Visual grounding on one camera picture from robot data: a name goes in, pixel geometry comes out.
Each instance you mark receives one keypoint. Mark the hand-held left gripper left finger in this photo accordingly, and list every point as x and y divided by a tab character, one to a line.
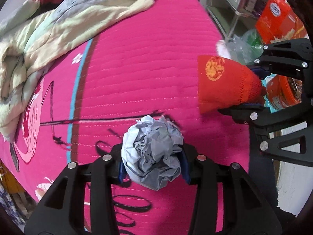
121	173

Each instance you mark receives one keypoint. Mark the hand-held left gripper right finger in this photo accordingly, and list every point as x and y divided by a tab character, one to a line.
185	167

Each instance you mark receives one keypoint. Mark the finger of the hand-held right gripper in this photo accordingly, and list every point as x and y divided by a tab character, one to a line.
286	61
269	122

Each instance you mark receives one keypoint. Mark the printed paper ball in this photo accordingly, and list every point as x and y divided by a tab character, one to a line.
151	151

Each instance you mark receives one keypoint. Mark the orange-red knit sock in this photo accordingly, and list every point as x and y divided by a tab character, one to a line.
232	88

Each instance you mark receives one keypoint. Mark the orange round container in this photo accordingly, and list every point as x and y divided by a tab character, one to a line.
281	93

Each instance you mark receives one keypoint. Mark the crumpled plastic bag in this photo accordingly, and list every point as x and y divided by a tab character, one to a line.
249	39

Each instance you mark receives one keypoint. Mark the orange cardboard box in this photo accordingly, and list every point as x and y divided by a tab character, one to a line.
276	17

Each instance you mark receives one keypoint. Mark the clear storage shelf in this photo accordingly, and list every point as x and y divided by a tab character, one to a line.
220	12

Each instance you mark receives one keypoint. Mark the pink flamingo print bedspread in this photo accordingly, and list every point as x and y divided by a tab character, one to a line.
146	66

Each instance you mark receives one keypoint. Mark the yellow cloth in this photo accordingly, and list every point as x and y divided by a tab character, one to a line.
9	178

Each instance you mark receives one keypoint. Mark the floral cloth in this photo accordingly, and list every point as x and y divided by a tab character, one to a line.
8	205

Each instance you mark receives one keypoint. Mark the pale green blanket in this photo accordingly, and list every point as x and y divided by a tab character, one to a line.
73	24

